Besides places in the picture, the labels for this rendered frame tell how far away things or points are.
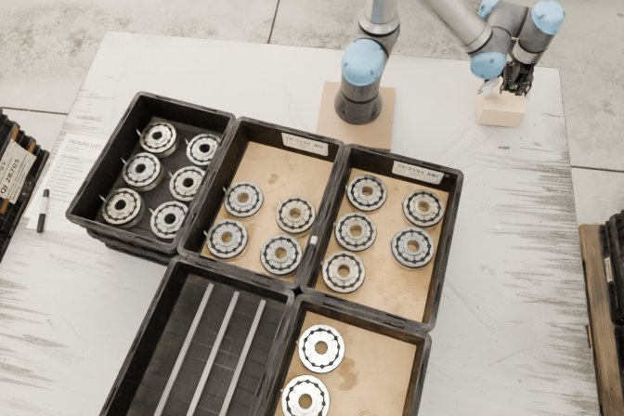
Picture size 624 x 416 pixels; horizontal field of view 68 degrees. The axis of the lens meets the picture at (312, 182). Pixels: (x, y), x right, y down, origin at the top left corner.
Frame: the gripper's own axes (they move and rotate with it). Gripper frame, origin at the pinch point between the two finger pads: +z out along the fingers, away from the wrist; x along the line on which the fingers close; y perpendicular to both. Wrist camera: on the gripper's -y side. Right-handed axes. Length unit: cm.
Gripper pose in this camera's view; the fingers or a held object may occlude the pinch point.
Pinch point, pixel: (501, 94)
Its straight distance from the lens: 156.0
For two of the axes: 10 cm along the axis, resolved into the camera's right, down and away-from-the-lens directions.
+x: 9.9, 1.1, -0.9
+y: -1.4, 8.9, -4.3
